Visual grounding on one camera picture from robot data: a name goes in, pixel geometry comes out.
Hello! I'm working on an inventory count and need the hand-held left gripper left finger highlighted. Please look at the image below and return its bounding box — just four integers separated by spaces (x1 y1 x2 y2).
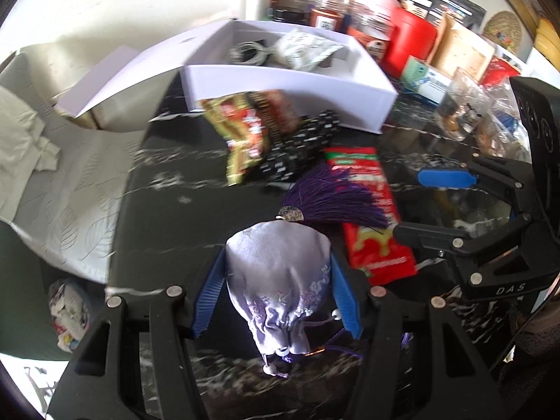
46 245 228 420

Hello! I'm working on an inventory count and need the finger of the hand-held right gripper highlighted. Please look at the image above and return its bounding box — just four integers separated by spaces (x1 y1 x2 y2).
418 155 532 217
391 213 539 290

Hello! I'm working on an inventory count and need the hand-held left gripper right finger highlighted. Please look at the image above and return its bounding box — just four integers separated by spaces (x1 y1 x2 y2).
330 254 504 420

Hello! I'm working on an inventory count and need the red snack packet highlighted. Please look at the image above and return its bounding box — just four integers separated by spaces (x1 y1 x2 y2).
324 146 418 287

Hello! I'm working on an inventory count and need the purple tasselled drawstring pouch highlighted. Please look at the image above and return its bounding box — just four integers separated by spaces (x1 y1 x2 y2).
225 162 392 379

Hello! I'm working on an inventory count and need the black polka dot scrunchie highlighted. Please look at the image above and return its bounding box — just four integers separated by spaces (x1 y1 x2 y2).
258 109 340 182

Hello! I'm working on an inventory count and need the brown red snack bag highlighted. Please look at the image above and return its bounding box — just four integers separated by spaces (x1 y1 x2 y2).
201 90 302 187

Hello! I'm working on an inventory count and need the white hinged-lid box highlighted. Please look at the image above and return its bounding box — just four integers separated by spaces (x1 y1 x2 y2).
57 20 399 134

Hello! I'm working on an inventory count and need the white printed packet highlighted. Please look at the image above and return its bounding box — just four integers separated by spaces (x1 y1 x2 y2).
275 28 344 73

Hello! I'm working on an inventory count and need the white charging cable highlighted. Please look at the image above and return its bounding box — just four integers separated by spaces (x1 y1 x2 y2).
227 41 270 66

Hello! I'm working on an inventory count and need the clear plastic bag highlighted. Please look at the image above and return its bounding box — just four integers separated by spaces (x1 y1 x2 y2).
477 96 532 158

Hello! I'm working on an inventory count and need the clear drinking glass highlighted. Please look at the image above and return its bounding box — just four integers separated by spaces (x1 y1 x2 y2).
435 68 491 141

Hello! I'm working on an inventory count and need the green white medicine box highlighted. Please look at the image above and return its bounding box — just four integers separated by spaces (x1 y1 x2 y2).
400 57 453 106

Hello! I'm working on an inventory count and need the red foil bag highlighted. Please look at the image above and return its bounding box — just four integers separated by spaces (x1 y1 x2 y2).
479 57 521 88

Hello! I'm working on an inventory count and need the yellow hanging object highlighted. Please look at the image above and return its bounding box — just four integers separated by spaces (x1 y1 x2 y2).
536 20 560 57

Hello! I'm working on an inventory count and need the kraft paper pouch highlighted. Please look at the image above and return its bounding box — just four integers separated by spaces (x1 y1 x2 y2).
426 11 497 79

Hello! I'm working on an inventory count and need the woven straw hat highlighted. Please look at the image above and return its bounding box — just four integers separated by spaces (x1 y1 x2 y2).
483 11 521 51

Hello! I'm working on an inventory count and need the bin of crumpled paper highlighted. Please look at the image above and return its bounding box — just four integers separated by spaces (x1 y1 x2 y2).
48 278 95 353

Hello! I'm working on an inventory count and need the red plastic canister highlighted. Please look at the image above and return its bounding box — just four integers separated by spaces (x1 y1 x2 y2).
385 6 438 79

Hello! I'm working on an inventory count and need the clear jar orange label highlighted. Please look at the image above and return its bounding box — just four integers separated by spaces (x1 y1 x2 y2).
350 2 397 62

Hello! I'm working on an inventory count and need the grey leaf-pattern seat cushion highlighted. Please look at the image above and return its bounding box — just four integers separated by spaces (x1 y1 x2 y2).
0 44 147 285

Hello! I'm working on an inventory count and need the black printed pouch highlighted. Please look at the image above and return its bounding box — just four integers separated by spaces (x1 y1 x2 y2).
400 0 486 31

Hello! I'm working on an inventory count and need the dark green chair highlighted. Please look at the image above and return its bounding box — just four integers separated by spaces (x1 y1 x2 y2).
0 223 110 359

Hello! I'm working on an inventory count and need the pink lidded jar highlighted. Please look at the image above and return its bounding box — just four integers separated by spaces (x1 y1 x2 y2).
354 0 401 14

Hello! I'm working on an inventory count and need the clear jar red powder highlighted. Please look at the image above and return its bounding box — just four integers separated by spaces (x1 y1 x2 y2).
310 0 346 31

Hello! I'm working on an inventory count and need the dark jar black lid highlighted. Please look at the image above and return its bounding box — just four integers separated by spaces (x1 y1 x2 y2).
273 6 313 25

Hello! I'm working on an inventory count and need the light grey cloth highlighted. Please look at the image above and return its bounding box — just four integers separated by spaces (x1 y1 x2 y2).
0 85 62 171

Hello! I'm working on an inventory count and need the white cylinder bottle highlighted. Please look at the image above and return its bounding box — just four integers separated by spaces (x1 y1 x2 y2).
245 0 274 22

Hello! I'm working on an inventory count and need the large framed wall picture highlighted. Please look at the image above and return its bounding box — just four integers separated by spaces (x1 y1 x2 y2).
499 0 543 40

